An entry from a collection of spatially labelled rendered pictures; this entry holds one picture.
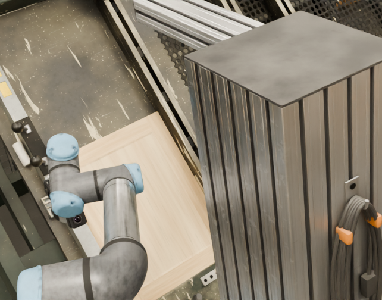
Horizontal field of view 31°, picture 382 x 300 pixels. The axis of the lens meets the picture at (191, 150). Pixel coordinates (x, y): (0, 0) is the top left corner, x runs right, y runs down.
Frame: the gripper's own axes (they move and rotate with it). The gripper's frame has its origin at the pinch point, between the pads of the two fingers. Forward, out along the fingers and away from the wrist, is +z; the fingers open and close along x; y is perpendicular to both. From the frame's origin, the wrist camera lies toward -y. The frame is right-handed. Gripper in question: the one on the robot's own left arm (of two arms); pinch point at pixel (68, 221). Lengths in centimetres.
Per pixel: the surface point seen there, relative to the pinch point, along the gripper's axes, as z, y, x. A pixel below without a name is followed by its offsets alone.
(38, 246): 34.9, 13.3, 4.8
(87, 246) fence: 30.0, 4.0, -8.1
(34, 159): 7.2, 27.7, -1.9
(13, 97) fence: 10, 54, -7
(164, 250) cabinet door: 39, -6, -32
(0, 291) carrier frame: 76, 23, 18
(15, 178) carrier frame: 110, 87, -13
